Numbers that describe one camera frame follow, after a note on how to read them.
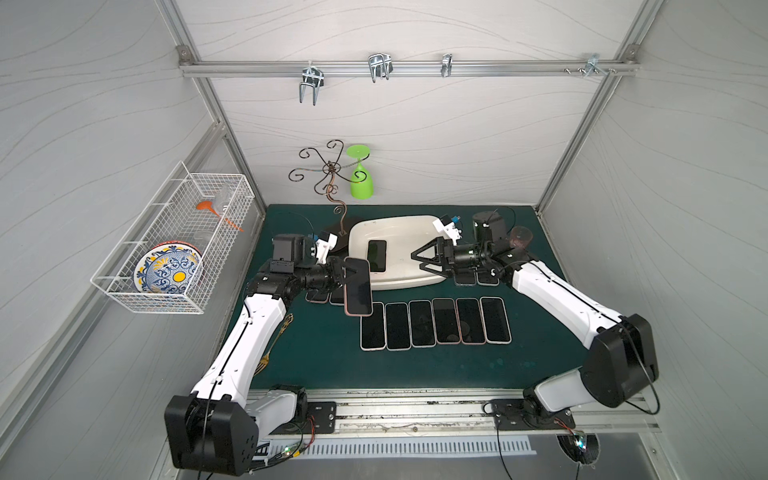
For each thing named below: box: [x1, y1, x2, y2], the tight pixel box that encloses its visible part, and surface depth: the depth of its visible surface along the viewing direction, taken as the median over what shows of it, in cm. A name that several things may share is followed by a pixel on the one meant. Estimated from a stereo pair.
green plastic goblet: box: [346, 144, 374, 200], surface depth 97 cm
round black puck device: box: [556, 430, 600, 465], surface depth 73 cm
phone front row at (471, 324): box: [455, 297, 486, 345], surface depth 92 cm
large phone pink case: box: [431, 298, 462, 344], surface depth 92 cm
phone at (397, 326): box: [384, 302, 412, 351], surface depth 90 cm
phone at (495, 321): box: [479, 296, 512, 345], surface depth 92 cm
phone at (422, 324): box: [408, 300, 437, 348], surface depth 92 cm
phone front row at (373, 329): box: [360, 302, 387, 351], surface depth 89 cm
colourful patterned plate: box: [133, 240, 203, 293], surface depth 62 cm
